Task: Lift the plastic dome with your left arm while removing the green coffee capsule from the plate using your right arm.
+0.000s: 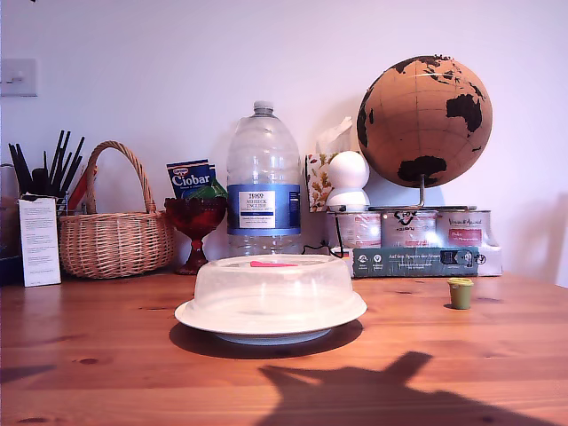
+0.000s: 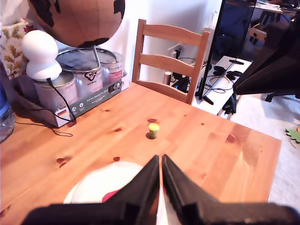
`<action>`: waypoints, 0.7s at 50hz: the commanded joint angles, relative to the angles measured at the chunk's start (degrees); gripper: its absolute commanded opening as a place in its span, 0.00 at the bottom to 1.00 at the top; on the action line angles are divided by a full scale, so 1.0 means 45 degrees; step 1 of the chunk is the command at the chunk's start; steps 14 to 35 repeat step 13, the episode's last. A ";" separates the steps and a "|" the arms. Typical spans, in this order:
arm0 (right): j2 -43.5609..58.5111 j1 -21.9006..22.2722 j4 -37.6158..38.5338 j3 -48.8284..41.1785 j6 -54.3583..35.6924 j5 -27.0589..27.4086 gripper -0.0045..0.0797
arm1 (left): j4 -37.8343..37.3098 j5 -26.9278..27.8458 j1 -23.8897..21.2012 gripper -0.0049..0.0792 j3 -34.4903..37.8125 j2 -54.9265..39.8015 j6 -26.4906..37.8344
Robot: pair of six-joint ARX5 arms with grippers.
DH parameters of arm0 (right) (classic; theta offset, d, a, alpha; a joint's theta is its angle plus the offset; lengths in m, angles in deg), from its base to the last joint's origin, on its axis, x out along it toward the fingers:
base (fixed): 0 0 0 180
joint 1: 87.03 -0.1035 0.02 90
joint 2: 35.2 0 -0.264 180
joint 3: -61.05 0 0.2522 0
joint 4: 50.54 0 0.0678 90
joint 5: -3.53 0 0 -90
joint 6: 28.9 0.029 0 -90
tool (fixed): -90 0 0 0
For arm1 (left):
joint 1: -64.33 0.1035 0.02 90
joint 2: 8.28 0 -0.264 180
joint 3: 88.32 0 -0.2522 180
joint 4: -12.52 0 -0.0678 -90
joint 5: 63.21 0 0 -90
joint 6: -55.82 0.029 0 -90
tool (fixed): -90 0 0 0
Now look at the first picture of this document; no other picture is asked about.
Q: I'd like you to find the clear plastic dome pink handle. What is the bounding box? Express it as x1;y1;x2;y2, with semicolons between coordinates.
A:
185;255;367;324

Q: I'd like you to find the green coffee capsule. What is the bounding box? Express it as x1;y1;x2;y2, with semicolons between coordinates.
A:
446;277;476;311

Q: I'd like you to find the white plate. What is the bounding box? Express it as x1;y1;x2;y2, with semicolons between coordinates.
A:
173;297;369;347

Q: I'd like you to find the leaf print tissue box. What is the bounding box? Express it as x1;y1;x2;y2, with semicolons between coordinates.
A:
304;115;356;214

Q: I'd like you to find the large clear water bottle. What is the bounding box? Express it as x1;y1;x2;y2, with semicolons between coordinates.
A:
225;99;303;258

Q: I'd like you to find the pet food can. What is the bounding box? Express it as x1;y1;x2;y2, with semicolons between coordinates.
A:
437;208;493;248
330;210;383;249
381;209;439;249

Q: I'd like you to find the red glass goblet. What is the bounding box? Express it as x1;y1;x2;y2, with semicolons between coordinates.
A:
163;196;228;276

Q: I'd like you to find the blue Ciobar box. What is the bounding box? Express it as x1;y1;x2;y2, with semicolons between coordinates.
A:
166;158;228;201

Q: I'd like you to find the cardboard can tray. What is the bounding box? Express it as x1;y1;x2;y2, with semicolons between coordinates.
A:
330;243;505;279

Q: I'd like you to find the cork globe on metal stand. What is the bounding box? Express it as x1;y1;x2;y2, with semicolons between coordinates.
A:
356;53;494;212

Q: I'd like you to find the wicker basket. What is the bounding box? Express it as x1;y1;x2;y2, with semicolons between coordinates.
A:
58;140;177;280

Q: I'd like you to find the black stick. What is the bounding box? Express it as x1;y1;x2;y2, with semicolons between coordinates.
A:
59;136;86;194
46;130;72;196

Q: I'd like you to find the white printed carton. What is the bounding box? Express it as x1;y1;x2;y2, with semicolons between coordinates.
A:
17;197;62;288

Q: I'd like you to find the black security camera cable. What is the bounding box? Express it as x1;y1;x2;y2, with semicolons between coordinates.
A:
303;204;348;257

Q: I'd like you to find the red handled tool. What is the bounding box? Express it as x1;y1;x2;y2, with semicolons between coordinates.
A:
68;166;98;212

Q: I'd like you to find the black utensil handle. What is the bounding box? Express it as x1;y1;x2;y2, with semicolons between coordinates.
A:
7;142;33;197

